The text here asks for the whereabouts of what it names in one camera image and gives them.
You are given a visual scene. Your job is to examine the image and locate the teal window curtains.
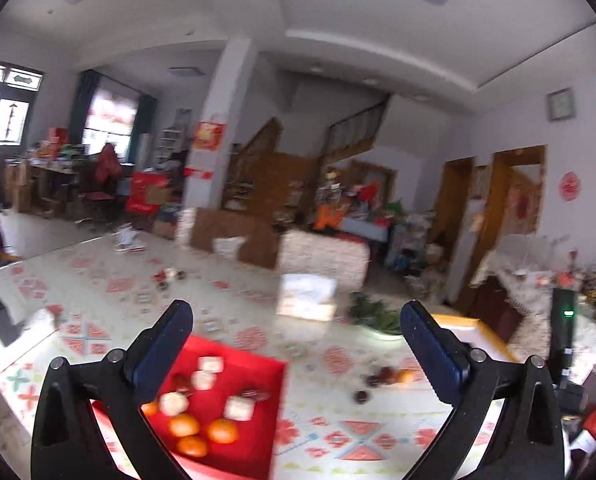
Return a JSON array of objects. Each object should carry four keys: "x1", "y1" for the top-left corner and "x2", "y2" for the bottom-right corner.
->
[{"x1": 74, "y1": 70, "x2": 157, "y2": 166}]

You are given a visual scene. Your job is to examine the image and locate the wide wooden door frame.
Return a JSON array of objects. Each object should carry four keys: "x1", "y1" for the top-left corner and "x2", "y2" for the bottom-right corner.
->
[{"x1": 477, "y1": 145, "x2": 548, "y2": 242}]

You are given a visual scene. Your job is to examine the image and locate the white lace cabinet cover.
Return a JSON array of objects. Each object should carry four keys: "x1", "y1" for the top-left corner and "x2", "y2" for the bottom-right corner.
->
[{"x1": 470, "y1": 234, "x2": 596, "y2": 378}]

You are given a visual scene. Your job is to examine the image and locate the white cloth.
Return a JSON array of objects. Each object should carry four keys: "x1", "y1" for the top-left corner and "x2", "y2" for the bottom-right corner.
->
[{"x1": 212, "y1": 236, "x2": 247, "y2": 261}]

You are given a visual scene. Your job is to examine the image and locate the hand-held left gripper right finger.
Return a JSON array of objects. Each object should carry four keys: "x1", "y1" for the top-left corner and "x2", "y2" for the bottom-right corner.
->
[{"x1": 399, "y1": 300, "x2": 565, "y2": 480}]

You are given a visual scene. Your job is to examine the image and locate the round white candy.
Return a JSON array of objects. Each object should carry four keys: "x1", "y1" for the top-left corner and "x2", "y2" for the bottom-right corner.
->
[{"x1": 159, "y1": 391, "x2": 189, "y2": 416}]

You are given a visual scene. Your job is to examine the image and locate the red paper wall ornament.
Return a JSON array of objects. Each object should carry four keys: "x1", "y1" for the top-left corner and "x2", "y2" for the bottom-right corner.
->
[{"x1": 558, "y1": 171, "x2": 582, "y2": 203}]

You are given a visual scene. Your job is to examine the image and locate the cluttered desk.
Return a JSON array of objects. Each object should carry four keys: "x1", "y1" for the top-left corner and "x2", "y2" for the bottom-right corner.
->
[{"x1": 5, "y1": 127, "x2": 103, "y2": 211}]

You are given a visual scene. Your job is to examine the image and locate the white tissue box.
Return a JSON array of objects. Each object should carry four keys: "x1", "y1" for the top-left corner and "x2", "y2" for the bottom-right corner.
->
[{"x1": 276, "y1": 273, "x2": 338, "y2": 321}]

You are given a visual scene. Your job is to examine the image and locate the brown chair back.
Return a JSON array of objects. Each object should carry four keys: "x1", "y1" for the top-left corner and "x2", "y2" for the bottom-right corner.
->
[{"x1": 190, "y1": 208, "x2": 279, "y2": 267}]

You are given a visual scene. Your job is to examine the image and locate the dark red snack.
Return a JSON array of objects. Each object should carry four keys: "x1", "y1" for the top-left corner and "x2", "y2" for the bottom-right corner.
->
[{"x1": 240, "y1": 385, "x2": 271, "y2": 404}]

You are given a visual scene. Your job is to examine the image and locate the yellow box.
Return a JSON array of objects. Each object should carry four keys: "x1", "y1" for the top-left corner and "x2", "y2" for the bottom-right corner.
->
[{"x1": 429, "y1": 313, "x2": 520, "y2": 362}]

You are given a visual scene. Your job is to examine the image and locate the white shelf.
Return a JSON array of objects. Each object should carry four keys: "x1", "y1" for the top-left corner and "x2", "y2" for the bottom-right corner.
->
[{"x1": 155, "y1": 109, "x2": 191, "y2": 171}]

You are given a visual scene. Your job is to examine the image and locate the patterned tablecloth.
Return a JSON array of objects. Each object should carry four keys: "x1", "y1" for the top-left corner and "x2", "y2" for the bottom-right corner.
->
[{"x1": 0, "y1": 232, "x2": 509, "y2": 480}]

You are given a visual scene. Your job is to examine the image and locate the pile of colourful goods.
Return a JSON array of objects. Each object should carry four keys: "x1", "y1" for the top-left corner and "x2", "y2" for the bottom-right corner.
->
[{"x1": 312, "y1": 170, "x2": 431, "y2": 273}]

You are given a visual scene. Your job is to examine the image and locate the white air conditioner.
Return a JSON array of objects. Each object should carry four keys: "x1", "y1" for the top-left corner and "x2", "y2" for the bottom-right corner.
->
[{"x1": 138, "y1": 132, "x2": 155, "y2": 166}]

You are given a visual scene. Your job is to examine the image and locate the red cardboard box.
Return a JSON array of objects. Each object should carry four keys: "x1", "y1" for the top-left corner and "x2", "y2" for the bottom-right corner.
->
[{"x1": 126, "y1": 172, "x2": 171, "y2": 216}]

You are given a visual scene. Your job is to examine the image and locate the black power adapter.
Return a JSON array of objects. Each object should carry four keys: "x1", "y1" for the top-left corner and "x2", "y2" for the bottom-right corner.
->
[{"x1": 0, "y1": 298, "x2": 22, "y2": 347}]

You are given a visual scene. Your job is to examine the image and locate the white power strip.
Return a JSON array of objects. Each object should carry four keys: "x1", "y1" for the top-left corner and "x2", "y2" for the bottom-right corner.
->
[{"x1": 0, "y1": 309, "x2": 56, "y2": 381}]

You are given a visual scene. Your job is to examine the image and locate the wooden staircase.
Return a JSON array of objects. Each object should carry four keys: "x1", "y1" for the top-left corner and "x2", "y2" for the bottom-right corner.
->
[{"x1": 222, "y1": 95, "x2": 391, "y2": 212}]

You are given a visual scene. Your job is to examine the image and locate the plate of green vegetables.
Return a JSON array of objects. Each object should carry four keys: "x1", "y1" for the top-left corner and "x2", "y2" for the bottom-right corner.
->
[{"x1": 349, "y1": 294, "x2": 403, "y2": 339}]

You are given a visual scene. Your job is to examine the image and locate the framed wall picture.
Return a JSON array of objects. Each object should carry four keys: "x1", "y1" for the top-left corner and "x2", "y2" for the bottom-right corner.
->
[{"x1": 547, "y1": 87, "x2": 577, "y2": 122}]

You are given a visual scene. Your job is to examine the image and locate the red jacket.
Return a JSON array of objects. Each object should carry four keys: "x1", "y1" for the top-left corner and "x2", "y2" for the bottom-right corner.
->
[{"x1": 95, "y1": 143, "x2": 124, "y2": 184}]

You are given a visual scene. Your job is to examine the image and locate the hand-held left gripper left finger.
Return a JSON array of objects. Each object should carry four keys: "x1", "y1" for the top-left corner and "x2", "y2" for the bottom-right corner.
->
[{"x1": 30, "y1": 299, "x2": 195, "y2": 480}]

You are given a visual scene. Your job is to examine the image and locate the glass entrance door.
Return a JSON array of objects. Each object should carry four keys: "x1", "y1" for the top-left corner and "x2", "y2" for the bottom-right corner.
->
[{"x1": 0, "y1": 61, "x2": 44, "y2": 167}]

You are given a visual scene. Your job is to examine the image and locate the red tray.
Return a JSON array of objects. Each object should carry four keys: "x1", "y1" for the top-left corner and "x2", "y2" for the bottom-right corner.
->
[{"x1": 90, "y1": 334, "x2": 287, "y2": 480}]

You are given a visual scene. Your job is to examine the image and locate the patterned chair back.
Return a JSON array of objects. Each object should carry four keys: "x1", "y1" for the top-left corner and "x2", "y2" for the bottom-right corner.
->
[{"x1": 278, "y1": 229, "x2": 371, "y2": 292}]

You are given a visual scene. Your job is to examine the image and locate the red wall calendar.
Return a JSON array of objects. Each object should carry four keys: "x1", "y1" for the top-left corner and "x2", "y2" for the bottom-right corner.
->
[{"x1": 192, "y1": 121, "x2": 227, "y2": 152}]

